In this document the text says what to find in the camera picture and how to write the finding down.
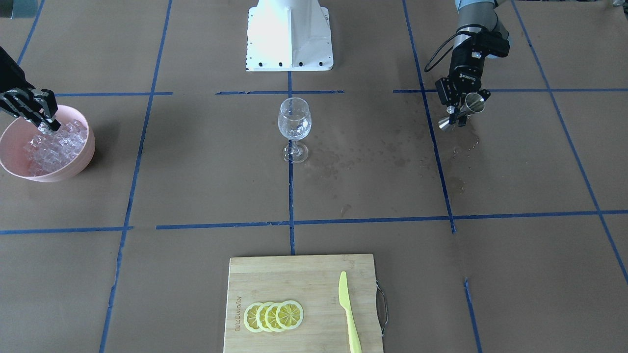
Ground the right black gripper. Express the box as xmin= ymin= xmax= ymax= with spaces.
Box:
xmin=0 ymin=47 xmax=61 ymax=133

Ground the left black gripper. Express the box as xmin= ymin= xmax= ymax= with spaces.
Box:
xmin=436 ymin=43 xmax=491 ymax=127

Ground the steel cocktail jigger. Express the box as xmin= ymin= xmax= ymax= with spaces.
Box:
xmin=438 ymin=90 xmax=490 ymax=132

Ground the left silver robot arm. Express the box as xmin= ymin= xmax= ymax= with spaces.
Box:
xmin=435 ymin=0 xmax=511 ymax=131

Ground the clear ice cube pile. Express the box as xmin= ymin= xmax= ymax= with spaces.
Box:
xmin=23 ymin=119 xmax=88 ymax=177

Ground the clear wine glass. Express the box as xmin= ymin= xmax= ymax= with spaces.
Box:
xmin=278 ymin=98 xmax=312 ymax=163

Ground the pink plastic bowl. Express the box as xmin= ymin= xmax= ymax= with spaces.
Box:
xmin=0 ymin=105 xmax=96 ymax=182

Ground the bamboo cutting board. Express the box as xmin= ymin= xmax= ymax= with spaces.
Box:
xmin=223 ymin=254 xmax=384 ymax=353

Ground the yellow plastic knife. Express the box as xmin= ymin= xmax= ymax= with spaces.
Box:
xmin=337 ymin=271 xmax=363 ymax=353

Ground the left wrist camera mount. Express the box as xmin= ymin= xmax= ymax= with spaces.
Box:
xmin=471 ymin=31 xmax=511 ymax=58

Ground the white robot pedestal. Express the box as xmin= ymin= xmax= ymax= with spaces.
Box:
xmin=245 ymin=0 xmax=334 ymax=72

